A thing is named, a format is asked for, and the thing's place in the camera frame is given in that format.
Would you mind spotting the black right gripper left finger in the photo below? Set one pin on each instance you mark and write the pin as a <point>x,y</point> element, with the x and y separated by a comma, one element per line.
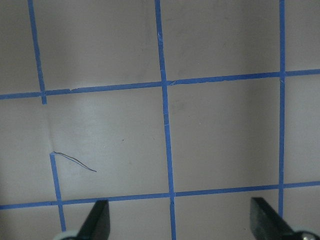
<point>97,225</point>

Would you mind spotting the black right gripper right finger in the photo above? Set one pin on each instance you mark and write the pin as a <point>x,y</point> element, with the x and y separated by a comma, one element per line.
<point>266,224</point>

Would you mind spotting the thin loose tape strand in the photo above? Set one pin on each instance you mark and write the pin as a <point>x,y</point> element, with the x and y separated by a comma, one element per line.
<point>74,160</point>

